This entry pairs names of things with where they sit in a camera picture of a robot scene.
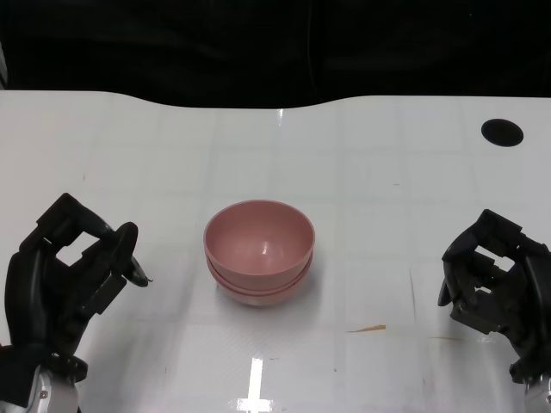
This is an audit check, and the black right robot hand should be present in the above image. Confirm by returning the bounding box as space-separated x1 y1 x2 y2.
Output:
436 209 551 382

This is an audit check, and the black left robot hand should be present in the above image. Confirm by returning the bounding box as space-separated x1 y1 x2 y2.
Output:
6 192 155 378

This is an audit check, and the pink plastic bowl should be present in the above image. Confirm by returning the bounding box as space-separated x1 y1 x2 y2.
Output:
206 256 314 296
203 200 317 287
210 266 312 309

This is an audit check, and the black round table grommet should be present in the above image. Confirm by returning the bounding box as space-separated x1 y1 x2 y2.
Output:
480 119 525 147

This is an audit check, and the black backdrop curtain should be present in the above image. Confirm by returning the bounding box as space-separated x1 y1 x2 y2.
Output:
0 0 551 108

